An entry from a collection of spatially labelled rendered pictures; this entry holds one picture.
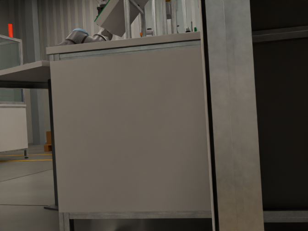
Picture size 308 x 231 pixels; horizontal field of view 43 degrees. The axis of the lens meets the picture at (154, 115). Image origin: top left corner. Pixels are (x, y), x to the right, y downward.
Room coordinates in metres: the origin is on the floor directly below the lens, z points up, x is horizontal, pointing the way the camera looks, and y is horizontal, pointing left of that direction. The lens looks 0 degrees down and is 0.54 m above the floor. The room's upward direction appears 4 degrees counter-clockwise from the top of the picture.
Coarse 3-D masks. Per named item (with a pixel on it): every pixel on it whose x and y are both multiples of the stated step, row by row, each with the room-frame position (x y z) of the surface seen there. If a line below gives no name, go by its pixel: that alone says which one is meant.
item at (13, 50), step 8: (0, 40) 6.20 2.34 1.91; (8, 40) 6.37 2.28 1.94; (0, 48) 6.19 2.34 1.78; (8, 48) 6.36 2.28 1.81; (16, 48) 6.55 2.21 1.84; (0, 56) 6.18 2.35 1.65; (8, 56) 6.35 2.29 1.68; (16, 56) 6.54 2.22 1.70; (0, 64) 6.17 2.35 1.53; (8, 64) 6.34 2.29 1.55; (16, 64) 6.53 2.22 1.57; (0, 88) 6.14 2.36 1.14; (8, 88) 6.31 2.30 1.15; (16, 88) 6.50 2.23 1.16; (0, 96) 6.13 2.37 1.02; (8, 96) 6.30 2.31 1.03; (16, 96) 6.49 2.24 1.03
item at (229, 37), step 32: (224, 0) 0.41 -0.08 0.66; (256, 0) 1.04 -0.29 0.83; (288, 0) 1.06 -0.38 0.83; (224, 32) 0.41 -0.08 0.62; (256, 32) 1.41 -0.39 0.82; (288, 32) 1.39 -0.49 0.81; (224, 64) 0.41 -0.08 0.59; (224, 96) 0.41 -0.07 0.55; (224, 128) 0.41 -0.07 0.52; (256, 128) 0.40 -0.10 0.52; (224, 160) 0.41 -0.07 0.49; (256, 160) 0.40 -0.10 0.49; (224, 192) 0.41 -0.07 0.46; (256, 192) 0.40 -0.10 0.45; (224, 224) 0.41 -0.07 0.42; (256, 224) 0.40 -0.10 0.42
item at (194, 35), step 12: (156, 36) 1.54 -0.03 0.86; (168, 36) 1.53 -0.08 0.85; (180, 36) 1.52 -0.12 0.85; (192, 36) 1.51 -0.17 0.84; (48, 48) 1.64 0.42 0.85; (60, 48) 1.63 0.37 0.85; (72, 48) 1.62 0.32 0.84; (84, 48) 1.61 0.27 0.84; (96, 48) 1.59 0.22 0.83; (108, 48) 1.59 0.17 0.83
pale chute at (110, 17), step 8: (112, 0) 1.85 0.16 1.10; (120, 0) 1.84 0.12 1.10; (104, 8) 1.86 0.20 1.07; (112, 8) 1.85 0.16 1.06; (120, 8) 1.89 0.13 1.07; (104, 16) 1.86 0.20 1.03; (112, 16) 1.89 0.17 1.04; (120, 16) 1.94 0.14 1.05; (104, 24) 1.89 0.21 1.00; (112, 24) 1.94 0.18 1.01
